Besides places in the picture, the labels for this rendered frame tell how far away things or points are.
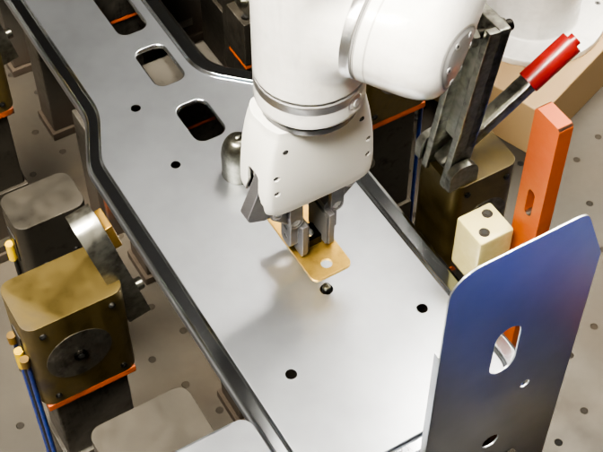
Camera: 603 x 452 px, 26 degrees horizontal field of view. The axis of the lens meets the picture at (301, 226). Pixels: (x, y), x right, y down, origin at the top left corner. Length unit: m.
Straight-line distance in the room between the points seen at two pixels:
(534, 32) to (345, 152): 0.67
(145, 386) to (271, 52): 0.62
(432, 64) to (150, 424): 0.41
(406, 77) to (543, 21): 0.78
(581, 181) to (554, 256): 0.87
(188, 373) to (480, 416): 0.61
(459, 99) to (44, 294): 0.38
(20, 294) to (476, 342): 0.44
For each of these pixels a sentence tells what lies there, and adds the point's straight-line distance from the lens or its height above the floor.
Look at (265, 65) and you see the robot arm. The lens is 0.92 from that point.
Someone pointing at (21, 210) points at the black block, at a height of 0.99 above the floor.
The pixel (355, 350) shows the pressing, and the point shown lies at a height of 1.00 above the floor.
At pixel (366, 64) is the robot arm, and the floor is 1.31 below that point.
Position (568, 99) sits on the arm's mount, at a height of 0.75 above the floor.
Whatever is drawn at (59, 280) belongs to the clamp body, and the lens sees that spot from 1.10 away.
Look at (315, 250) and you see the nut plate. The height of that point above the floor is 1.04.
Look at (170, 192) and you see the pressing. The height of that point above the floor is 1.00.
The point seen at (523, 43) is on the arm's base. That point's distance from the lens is 1.66.
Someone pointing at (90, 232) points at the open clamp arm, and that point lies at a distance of 1.04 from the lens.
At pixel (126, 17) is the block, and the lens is 1.49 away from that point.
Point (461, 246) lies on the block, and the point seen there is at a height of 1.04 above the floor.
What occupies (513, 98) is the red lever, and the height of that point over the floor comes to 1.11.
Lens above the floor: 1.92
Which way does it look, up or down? 52 degrees down
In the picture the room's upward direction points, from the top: straight up
